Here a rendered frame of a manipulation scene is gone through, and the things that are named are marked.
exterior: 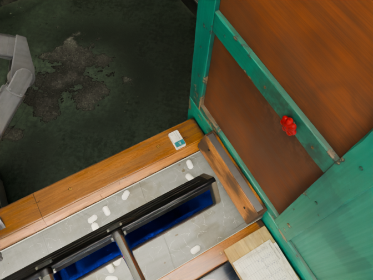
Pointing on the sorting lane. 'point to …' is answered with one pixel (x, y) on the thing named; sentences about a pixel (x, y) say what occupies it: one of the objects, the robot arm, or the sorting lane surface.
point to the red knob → (288, 125)
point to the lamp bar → (202, 190)
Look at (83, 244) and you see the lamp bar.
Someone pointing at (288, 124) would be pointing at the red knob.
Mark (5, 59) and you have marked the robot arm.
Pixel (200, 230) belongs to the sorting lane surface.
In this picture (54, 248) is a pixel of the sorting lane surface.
